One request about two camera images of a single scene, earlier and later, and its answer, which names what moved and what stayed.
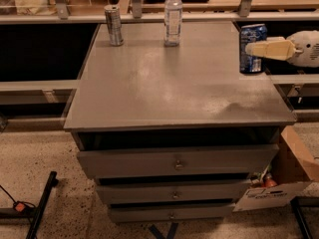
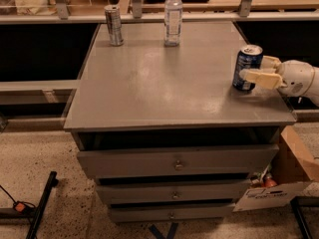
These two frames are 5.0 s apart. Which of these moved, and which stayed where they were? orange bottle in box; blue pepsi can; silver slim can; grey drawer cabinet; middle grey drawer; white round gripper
Moved: blue pepsi can; white round gripper
Stayed: silver slim can; grey drawer cabinet; orange bottle in box; middle grey drawer
